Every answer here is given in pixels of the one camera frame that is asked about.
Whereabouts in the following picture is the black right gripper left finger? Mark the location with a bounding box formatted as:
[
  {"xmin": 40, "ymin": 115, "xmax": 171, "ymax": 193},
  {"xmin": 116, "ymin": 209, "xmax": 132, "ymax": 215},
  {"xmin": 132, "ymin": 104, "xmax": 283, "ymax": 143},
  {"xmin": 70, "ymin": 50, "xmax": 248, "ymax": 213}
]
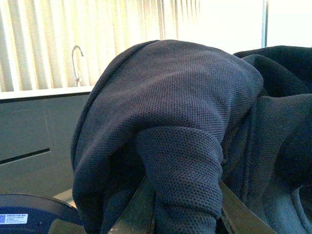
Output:
[{"xmin": 109, "ymin": 176, "xmax": 156, "ymax": 234}]

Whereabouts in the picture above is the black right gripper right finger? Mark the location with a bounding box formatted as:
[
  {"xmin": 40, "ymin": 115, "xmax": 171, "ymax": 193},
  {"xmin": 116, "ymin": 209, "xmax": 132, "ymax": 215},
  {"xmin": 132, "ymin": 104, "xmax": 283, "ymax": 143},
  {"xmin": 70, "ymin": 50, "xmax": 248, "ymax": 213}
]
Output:
[{"xmin": 218, "ymin": 181, "xmax": 275, "ymax": 234}]

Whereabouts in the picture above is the dark navy knit garment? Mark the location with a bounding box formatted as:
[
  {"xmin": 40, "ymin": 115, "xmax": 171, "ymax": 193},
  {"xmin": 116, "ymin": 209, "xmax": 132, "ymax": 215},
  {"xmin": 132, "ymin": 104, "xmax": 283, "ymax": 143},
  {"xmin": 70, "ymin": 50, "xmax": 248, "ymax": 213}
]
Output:
[{"xmin": 71, "ymin": 40, "xmax": 312, "ymax": 234}]

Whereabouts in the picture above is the dark grey cabinet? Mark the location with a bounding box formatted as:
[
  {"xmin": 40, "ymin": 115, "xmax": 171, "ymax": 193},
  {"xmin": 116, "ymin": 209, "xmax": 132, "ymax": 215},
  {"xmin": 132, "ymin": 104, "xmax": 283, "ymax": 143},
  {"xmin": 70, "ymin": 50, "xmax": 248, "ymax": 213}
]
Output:
[{"xmin": 0, "ymin": 93, "xmax": 88, "ymax": 196}]

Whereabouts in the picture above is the chrome gooseneck faucet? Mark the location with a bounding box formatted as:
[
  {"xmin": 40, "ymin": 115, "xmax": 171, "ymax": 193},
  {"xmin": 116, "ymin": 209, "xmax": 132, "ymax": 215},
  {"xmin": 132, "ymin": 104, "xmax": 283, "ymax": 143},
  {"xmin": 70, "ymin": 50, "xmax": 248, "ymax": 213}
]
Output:
[{"xmin": 71, "ymin": 45, "xmax": 85, "ymax": 87}]

